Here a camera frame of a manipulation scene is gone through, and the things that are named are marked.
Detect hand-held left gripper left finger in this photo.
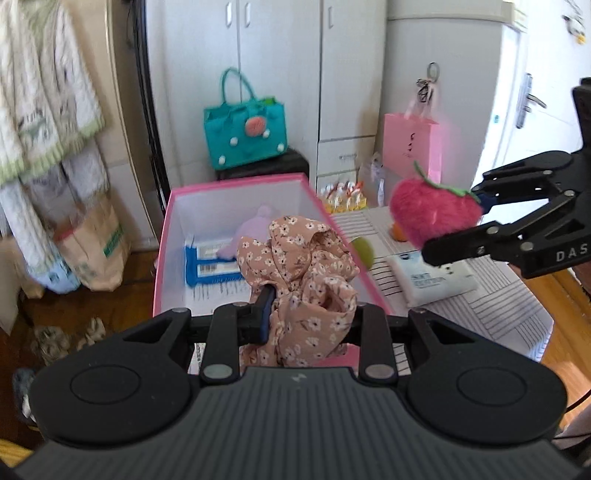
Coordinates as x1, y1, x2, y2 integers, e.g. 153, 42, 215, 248
122, 285, 277, 387

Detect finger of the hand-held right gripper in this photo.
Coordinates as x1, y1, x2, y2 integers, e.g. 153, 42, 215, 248
422, 188, 581, 267
471, 150, 579, 212

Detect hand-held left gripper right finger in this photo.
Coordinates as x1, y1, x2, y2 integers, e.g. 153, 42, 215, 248
346, 304, 485, 387

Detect floral fabric scrunchie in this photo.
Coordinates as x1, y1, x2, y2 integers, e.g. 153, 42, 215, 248
237, 216, 361, 367

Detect pink strawberry plush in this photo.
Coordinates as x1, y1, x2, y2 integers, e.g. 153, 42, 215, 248
389, 161, 485, 250

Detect white wet wipes packet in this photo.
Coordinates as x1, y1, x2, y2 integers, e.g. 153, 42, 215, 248
385, 251, 478, 308

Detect blue wet wipes packet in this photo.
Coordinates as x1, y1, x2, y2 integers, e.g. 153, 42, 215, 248
185, 235, 244, 288

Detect purple plush toy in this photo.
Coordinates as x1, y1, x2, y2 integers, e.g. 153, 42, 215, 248
217, 206, 280, 259

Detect green ball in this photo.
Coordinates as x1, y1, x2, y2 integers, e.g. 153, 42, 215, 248
351, 237, 375, 268

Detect pink storage box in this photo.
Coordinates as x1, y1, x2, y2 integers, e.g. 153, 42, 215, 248
152, 173, 395, 370

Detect striped tablecloth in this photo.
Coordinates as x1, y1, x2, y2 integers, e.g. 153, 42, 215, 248
323, 205, 555, 365

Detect pink paper bag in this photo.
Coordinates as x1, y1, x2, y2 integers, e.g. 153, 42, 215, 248
382, 99, 443, 183

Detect clear plastic bag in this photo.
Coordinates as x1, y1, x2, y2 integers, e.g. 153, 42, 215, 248
358, 152, 389, 206

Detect white door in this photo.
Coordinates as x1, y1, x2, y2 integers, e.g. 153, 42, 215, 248
471, 0, 591, 195

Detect pack of yellow drink bottles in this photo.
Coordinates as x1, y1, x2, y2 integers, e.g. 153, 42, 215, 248
321, 181, 368, 213

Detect black suitcase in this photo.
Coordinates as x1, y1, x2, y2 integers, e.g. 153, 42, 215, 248
215, 148, 310, 182

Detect teal felt tote bag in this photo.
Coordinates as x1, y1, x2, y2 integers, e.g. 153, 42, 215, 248
204, 68, 288, 169

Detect brown paper bag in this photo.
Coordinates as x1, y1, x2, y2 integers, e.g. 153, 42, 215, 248
55, 194, 132, 291

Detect fluffy slippers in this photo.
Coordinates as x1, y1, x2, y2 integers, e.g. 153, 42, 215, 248
30, 316, 107, 365

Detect black clothes rack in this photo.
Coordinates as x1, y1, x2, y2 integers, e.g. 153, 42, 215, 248
131, 0, 168, 217

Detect grey three-door wardrobe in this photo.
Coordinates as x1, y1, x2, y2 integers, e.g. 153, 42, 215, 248
145, 0, 387, 190

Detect white fluffy cardigan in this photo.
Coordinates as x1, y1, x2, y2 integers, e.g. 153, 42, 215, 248
0, 0, 106, 185

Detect metal door handle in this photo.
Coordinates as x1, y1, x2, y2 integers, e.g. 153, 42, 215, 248
517, 74, 548, 129

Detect wall switch box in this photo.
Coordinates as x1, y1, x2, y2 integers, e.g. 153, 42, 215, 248
501, 0, 529, 31

